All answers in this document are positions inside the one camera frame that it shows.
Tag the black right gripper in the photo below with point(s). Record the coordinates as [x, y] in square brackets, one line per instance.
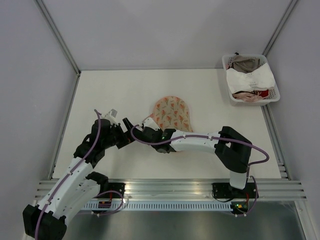
[160, 131]

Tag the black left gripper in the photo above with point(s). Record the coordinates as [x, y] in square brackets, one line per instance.
[127, 137]

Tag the floral mesh laundry bag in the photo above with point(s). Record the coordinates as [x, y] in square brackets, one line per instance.
[171, 112]

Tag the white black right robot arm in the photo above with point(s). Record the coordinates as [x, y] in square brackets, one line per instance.
[230, 147]

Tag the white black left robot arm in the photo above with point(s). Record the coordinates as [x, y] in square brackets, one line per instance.
[49, 218]

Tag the white bra in basket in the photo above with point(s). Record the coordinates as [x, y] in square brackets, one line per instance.
[260, 79]

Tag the pink red garments in basket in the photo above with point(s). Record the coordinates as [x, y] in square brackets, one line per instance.
[251, 96]

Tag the grey garment in basket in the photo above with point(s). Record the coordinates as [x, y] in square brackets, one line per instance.
[244, 64]

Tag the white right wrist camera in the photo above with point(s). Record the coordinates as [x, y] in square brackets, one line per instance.
[150, 123]

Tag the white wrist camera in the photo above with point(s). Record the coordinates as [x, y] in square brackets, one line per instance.
[111, 117]
[150, 123]

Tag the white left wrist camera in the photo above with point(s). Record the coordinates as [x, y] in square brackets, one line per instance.
[111, 117]

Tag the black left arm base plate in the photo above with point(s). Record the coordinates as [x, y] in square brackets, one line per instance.
[111, 188]

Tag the white slotted cable duct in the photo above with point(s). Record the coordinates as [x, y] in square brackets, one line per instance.
[95, 205]

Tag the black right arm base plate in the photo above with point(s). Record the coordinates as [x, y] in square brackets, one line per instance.
[224, 192]

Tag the left aluminium frame post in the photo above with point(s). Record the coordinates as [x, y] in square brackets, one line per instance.
[57, 35]

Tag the aluminium frame post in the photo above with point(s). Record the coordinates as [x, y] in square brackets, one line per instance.
[57, 35]
[280, 26]

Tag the right aluminium frame post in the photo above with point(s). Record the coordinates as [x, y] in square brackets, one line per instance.
[280, 26]

